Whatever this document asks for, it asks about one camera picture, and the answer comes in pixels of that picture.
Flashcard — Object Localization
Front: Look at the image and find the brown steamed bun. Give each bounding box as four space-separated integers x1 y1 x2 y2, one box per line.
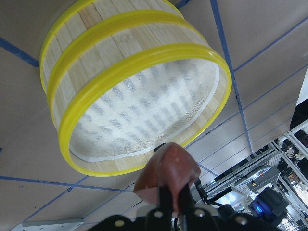
133 142 201 218

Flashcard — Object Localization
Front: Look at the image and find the yellow bamboo steamer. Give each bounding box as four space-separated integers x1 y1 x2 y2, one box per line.
39 0 183 93
47 10 231 176

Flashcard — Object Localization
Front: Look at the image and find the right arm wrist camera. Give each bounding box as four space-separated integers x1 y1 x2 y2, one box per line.
248 187 289 224

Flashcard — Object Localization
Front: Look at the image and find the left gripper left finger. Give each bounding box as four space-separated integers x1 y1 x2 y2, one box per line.
90 187 172 231

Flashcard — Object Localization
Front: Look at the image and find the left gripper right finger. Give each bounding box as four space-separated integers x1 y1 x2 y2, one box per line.
179 185 279 231

